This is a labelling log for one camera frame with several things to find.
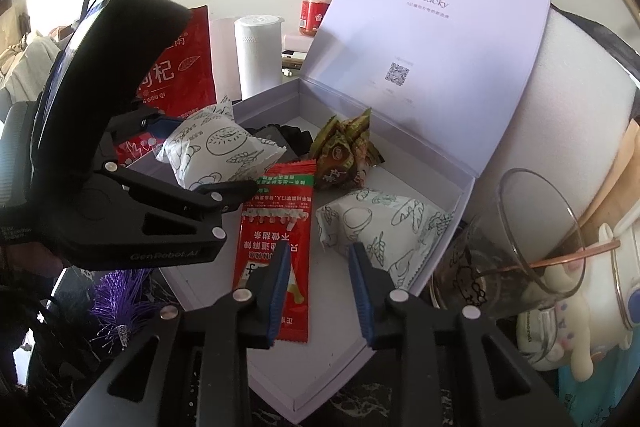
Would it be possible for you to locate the small clear glass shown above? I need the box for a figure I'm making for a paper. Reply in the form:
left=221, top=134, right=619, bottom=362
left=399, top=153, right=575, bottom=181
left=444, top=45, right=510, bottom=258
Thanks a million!
left=515, top=307, right=561, bottom=365

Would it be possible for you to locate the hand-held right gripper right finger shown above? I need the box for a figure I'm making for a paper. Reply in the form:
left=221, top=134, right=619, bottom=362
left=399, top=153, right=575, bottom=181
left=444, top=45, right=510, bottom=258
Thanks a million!
left=348, top=243, right=568, bottom=427

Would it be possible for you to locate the light blue printed cloth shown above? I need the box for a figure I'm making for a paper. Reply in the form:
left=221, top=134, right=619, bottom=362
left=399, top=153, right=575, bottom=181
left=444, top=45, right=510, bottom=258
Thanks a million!
left=556, top=356, right=640, bottom=427

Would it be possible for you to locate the purple tassel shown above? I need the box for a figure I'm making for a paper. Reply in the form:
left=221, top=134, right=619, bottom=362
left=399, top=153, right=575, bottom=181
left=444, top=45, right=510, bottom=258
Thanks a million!
left=92, top=269, right=172, bottom=349

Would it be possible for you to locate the copper straw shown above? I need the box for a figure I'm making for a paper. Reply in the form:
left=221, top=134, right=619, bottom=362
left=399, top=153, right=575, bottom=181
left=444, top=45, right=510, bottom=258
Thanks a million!
left=477, top=241, right=624, bottom=279

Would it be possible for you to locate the beige clothes pile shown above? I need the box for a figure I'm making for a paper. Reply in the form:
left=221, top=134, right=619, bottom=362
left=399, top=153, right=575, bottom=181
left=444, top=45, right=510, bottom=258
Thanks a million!
left=0, top=24, right=69, bottom=108

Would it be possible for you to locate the red label sauce jar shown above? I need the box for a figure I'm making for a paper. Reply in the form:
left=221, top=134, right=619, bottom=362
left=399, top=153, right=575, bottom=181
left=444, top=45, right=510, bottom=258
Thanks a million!
left=299, top=0, right=344, bottom=39

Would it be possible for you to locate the brown wrapped snack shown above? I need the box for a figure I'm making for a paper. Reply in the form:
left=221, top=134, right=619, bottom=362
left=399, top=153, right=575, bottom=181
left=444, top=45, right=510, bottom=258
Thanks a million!
left=315, top=147, right=372, bottom=190

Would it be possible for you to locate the small white box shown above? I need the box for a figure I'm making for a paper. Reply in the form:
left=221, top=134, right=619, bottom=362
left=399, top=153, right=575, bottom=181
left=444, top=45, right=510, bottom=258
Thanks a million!
left=282, top=34, right=314, bottom=52

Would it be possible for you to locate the white printed snack packet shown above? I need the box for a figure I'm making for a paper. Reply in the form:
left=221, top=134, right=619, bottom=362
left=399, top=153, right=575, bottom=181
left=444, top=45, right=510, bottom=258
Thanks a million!
left=155, top=102, right=287, bottom=192
left=316, top=188, right=456, bottom=293

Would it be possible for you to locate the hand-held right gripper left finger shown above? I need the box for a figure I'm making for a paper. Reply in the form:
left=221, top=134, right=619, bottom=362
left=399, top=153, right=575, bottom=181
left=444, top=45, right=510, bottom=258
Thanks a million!
left=70, top=241, right=292, bottom=427

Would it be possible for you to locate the white gift box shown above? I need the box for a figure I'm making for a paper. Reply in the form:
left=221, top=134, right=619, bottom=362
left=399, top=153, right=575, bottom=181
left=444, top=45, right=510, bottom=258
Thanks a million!
left=160, top=0, right=564, bottom=425

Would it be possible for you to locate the clear glass cup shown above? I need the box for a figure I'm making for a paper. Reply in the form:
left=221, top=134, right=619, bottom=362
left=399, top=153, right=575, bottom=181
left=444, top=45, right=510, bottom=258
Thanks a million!
left=430, top=168, right=587, bottom=324

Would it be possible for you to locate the white plush toy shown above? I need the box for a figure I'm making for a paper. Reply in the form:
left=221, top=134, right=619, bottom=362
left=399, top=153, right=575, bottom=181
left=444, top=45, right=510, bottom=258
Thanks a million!
left=517, top=222, right=640, bottom=383

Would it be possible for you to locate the white cushion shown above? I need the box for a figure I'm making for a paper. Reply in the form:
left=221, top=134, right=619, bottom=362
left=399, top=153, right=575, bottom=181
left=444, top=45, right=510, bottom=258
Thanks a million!
left=479, top=4, right=639, bottom=228

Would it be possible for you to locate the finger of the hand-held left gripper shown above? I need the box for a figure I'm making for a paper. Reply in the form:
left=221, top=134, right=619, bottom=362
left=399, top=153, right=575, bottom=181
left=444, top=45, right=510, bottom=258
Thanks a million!
left=97, top=104, right=183, bottom=158
left=70, top=159, right=261, bottom=272

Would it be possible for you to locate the red stand-up pouch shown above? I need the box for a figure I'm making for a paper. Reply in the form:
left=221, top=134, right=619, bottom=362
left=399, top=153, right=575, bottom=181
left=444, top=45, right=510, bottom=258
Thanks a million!
left=114, top=5, right=219, bottom=168

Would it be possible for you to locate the green wrapped snack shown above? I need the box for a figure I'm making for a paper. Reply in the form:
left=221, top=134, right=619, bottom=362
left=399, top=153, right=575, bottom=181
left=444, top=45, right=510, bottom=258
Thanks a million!
left=308, top=117, right=351, bottom=164
left=340, top=107, right=387, bottom=166

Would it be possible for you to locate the white toilet paper roll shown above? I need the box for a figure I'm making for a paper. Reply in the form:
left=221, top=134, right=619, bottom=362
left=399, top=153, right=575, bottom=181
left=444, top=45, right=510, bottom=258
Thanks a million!
left=234, top=13, right=285, bottom=102

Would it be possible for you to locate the red strip snack packet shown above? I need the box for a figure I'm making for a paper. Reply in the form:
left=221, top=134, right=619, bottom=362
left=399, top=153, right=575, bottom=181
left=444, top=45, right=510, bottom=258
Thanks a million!
left=231, top=159, right=319, bottom=344

